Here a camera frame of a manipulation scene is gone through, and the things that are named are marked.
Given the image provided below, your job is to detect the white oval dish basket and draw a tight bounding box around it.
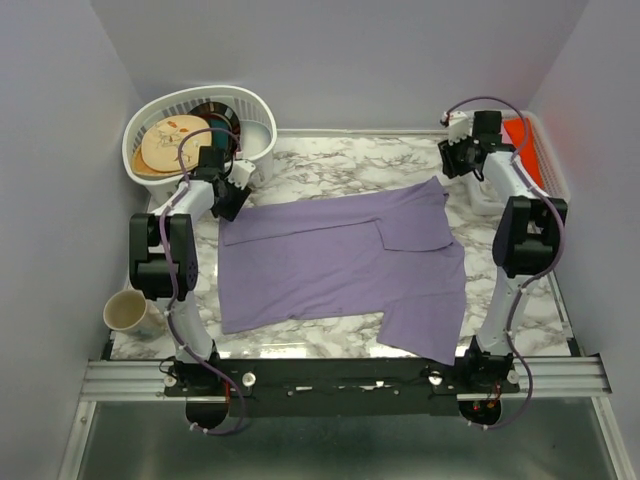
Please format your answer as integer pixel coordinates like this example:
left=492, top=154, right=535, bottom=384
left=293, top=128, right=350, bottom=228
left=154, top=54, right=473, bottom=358
left=121, top=85, right=277, bottom=203

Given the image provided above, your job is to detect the white rectangular tray basket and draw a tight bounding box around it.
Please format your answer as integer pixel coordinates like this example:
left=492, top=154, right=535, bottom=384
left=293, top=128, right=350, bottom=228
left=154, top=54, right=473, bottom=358
left=467, top=108, right=572, bottom=216

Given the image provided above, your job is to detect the purple t shirt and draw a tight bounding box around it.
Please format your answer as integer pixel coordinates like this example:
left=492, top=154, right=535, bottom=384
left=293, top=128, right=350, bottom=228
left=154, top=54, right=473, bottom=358
left=218, top=178, right=466, bottom=365

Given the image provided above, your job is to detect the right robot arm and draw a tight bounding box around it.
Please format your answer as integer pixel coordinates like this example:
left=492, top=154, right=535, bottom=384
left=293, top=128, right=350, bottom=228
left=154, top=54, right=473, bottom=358
left=438, top=110, right=568, bottom=392

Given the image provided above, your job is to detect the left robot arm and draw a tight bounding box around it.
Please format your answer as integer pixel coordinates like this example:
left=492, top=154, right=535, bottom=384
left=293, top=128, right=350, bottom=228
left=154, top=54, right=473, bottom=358
left=129, top=146, right=251, bottom=395

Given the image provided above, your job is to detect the orange rolled t shirt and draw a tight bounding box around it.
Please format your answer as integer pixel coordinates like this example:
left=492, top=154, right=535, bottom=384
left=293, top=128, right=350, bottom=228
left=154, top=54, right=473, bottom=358
left=502, top=117, right=544, bottom=188

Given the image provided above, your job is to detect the dark teal plate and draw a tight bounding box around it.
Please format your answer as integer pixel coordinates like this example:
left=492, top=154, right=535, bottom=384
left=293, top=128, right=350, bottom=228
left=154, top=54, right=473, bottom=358
left=208, top=117, right=237, bottom=152

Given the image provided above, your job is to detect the beige floral plate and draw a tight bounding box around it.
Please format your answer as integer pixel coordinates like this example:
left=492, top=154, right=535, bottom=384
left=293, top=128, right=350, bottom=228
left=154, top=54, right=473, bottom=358
left=141, top=115, right=212, bottom=173

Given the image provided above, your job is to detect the black rimmed plate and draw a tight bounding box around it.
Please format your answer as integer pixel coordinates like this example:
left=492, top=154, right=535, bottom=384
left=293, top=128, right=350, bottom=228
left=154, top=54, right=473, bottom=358
left=189, top=101, right=241, bottom=155

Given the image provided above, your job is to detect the orange leaf shaped plate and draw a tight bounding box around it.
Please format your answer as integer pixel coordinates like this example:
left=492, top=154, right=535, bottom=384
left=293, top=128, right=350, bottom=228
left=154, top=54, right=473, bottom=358
left=131, top=148, right=181, bottom=178

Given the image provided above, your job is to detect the beige cup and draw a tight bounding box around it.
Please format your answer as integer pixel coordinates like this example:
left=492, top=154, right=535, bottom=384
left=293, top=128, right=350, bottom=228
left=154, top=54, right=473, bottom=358
left=103, top=289, right=164, bottom=341

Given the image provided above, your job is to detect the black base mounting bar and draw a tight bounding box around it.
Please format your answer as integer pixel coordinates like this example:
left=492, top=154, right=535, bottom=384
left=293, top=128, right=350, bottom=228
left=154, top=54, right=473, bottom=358
left=164, top=357, right=520, bottom=418

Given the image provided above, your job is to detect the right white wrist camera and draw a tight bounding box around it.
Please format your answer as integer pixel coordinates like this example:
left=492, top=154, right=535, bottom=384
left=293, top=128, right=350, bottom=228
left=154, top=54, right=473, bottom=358
left=440, top=110, right=471, bottom=145

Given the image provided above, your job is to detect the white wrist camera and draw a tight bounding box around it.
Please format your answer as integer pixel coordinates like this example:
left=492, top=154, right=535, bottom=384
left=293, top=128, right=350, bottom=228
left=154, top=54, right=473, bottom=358
left=440, top=110, right=471, bottom=145
left=230, top=160, right=256, bottom=189

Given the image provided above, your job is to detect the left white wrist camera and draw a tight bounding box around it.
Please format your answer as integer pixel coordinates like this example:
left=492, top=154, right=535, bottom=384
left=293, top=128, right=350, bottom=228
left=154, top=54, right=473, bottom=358
left=230, top=160, right=256, bottom=189

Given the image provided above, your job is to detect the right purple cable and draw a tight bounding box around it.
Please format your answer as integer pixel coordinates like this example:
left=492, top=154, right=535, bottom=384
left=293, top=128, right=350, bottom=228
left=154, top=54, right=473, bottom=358
left=439, top=95, right=567, bottom=430

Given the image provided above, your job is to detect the aluminium rail frame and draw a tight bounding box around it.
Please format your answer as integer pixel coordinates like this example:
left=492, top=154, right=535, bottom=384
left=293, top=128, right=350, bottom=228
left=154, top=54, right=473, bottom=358
left=80, top=356, right=612, bottom=402

